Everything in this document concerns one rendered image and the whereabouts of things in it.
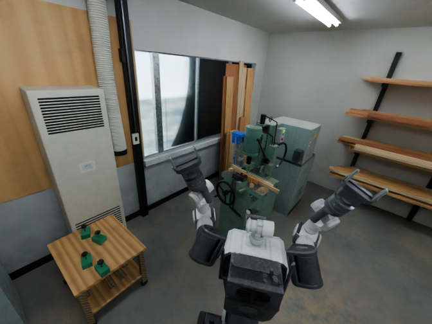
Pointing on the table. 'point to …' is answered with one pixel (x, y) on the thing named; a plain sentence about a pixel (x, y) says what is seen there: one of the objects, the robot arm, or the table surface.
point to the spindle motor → (252, 134)
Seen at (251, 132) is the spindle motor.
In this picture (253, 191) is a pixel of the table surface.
